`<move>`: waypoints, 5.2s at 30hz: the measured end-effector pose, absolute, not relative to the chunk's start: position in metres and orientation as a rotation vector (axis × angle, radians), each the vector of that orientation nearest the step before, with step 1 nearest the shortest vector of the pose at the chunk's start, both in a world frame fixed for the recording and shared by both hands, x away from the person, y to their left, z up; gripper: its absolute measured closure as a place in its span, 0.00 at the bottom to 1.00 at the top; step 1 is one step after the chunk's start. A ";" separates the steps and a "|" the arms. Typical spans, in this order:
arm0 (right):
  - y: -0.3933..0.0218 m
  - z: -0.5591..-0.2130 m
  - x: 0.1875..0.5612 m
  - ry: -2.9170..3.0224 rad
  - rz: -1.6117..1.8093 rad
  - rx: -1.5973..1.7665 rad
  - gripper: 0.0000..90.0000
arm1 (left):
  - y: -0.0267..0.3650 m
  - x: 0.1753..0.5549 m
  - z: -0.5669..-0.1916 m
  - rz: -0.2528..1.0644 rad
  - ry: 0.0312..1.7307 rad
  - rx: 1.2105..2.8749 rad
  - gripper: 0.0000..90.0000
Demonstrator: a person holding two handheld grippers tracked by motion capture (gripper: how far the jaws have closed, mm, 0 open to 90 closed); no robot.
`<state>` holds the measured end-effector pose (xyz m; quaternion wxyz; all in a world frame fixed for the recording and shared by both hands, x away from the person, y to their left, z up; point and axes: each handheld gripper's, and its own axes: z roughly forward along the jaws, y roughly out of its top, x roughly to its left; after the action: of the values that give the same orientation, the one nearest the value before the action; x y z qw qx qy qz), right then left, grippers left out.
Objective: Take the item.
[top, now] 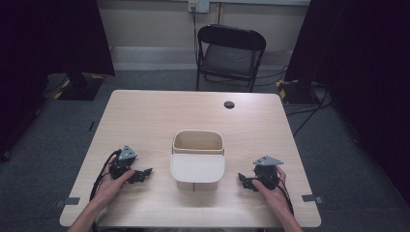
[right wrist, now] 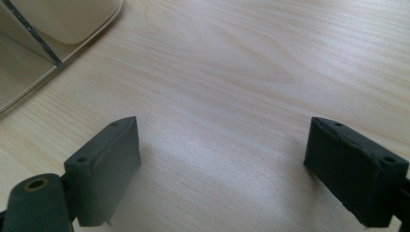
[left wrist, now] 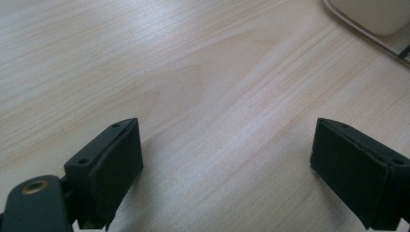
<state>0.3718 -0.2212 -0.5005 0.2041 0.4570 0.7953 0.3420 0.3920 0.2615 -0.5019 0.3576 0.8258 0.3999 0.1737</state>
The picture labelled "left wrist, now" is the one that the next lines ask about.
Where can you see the cream plastic container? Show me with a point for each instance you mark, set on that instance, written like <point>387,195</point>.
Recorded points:
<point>377,14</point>

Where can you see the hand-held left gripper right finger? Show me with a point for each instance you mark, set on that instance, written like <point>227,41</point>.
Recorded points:
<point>357,174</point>

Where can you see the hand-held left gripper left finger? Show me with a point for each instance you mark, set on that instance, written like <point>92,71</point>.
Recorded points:
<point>103,174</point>

